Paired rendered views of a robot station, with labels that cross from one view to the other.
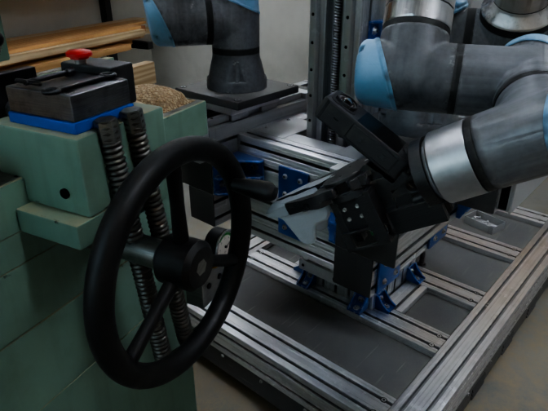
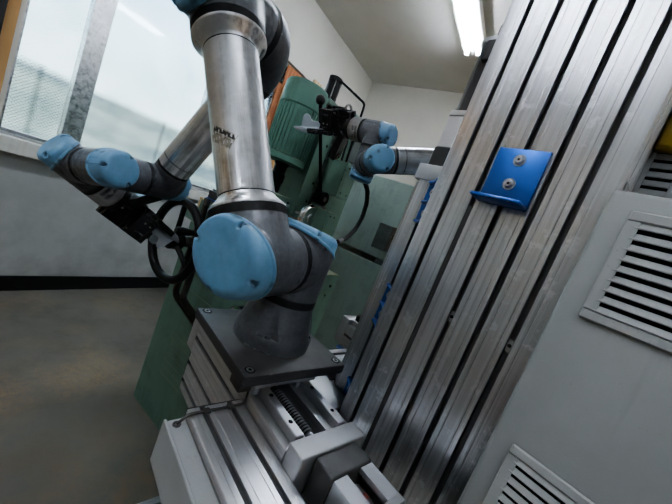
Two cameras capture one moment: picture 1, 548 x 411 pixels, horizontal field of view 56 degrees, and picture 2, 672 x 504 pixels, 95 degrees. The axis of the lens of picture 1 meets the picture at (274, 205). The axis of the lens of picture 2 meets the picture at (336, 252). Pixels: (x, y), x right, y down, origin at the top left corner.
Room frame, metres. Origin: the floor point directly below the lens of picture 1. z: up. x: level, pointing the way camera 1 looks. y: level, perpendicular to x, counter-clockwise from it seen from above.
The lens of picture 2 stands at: (1.07, -0.85, 1.09)
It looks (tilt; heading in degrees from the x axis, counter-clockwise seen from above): 7 degrees down; 93
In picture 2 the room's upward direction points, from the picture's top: 21 degrees clockwise
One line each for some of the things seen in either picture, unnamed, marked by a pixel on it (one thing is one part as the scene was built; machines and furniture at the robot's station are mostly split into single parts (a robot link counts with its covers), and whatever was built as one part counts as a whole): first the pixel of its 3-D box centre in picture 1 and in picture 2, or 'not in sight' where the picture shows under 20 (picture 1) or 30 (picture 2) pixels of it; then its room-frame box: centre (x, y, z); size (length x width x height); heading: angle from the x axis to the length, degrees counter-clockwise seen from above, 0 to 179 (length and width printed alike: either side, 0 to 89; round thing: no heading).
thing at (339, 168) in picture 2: not in sight; (340, 180); (0.89, 0.53, 1.22); 0.09 x 0.08 x 0.15; 63
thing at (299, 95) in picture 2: not in sight; (295, 125); (0.66, 0.41, 1.35); 0.18 x 0.18 x 0.31
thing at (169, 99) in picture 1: (149, 93); not in sight; (0.85, 0.21, 0.91); 0.12 x 0.09 x 0.03; 63
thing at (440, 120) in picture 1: (420, 100); (279, 313); (0.98, -0.28, 0.87); 0.15 x 0.15 x 0.10
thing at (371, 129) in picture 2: not in sight; (377, 134); (1.00, 0.15, 1.36); 0.11 x 0.08 x 0.09; 153
